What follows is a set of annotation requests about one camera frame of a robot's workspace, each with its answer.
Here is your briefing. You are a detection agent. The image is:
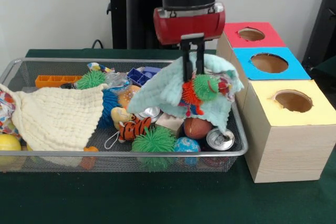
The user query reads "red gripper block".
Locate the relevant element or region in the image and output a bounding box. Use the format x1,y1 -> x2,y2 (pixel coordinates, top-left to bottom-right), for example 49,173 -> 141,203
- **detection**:
153,5 -> 225,81

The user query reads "multicolour spiky caterpillar toy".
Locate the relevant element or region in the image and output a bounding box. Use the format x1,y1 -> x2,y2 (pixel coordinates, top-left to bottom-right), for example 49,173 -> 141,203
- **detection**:
181,73 -> 232,117

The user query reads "mint green knitted cloth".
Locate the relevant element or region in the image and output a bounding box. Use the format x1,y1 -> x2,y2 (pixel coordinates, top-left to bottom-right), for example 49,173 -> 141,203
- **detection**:
128,52 -> 245,133

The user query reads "wooden box with three holes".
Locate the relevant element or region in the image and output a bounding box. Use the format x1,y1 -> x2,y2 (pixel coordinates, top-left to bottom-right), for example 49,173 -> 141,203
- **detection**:
215,22 -> 336,184

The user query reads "brown toy football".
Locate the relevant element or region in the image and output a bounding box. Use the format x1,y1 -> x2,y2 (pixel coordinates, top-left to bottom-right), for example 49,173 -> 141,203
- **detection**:
184,118 -> 213,140

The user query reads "silver drink can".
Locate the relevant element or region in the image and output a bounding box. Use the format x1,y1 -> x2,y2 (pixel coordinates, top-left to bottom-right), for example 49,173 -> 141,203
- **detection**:
206,127 -> 235,151

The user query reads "blue globe ball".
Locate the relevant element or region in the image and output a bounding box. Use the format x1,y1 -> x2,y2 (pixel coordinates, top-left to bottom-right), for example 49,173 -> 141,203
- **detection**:
174,137 -> 201,166

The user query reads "orange tiger plush toy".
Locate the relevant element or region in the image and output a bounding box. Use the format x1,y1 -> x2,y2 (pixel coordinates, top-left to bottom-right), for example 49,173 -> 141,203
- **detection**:
117,116 -> 153,143

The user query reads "green spiky ball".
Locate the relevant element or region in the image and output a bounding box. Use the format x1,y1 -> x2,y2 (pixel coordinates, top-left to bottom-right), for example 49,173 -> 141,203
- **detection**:
131,126 -> 177,169

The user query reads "orange plastic tray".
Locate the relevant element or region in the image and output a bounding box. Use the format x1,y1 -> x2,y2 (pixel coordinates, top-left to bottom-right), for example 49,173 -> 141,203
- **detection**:
35,75 -> 82,88

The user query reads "cream knitted cloth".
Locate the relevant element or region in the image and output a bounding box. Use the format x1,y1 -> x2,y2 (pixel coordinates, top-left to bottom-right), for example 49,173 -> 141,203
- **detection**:
0,83 -> 108,154

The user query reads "plain yellow ball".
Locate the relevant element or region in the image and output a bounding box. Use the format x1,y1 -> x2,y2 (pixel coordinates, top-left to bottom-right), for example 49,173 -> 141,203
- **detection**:
0,134 -> 23,168

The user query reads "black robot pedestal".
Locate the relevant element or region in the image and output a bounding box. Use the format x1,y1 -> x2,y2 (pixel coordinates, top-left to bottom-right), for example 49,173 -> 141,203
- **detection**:
101,0 -> 163,50

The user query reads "black cable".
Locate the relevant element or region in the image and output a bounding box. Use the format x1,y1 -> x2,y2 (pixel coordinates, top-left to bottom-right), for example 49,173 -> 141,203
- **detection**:
92,39 -> 106,50

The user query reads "shallow wire mesh bin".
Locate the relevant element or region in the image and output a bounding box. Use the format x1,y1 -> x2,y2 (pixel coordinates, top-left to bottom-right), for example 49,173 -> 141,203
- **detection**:
0,58 -> 248,173

